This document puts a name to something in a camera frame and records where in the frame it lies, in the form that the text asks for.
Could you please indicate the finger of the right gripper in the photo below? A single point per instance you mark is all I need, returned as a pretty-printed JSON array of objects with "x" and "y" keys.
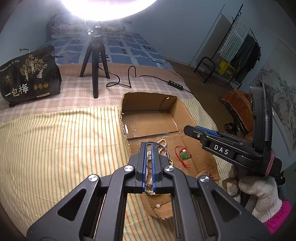
[
  {"x": 202, "y": 130},
  {"x": 190, "y": 132}
]

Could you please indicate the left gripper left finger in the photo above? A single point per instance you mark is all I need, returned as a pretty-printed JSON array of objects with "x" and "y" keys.
[{"x": 95, "y": 209}]

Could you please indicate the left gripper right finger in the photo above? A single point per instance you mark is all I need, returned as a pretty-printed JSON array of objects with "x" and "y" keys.
[{"x": 201, "y": 209}]

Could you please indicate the brown leather wristwatch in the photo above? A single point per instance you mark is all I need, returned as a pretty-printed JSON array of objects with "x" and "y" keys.
[{"x": 205, "y": 174}]

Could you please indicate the pink sleeve forearm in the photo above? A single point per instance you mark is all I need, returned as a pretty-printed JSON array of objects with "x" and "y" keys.
[{"x": 277, "y": 220}]

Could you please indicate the right gloved hand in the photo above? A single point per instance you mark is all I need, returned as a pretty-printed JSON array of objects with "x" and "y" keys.
[{"x": 264, "y": 188}]

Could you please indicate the cardboard box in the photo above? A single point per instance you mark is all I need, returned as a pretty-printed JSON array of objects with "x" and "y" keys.
[{"x": 155, "y": 116}]

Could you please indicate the orange wooden stool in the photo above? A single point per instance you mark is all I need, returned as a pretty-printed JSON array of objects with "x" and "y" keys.
[{"x": 238, "y": 103}]

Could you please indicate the striped yellow bed cloth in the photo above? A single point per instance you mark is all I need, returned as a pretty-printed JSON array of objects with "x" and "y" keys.
[{"x": 45, "y": 156}]

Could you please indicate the black clothes rack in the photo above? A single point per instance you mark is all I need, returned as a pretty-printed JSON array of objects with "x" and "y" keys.
[{"x": 236, "y": 55}]

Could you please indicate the blue checkered quilt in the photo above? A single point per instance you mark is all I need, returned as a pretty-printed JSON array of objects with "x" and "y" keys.
[{"x": 124, "y": 48}]

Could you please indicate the black snack bag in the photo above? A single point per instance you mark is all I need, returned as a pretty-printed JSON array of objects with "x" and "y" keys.
[{"x": 31, "y": 76}]

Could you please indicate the folded pink blanket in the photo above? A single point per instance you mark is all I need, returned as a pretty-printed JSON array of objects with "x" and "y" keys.
[{"x": 65, "y": 25}]

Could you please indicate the landscape wall painting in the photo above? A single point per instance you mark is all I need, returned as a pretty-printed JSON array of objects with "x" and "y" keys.
[{"x": 278, "y": 74}]

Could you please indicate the ring light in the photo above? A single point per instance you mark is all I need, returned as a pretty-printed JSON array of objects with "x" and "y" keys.
[{"x": 101, "y": 11}]

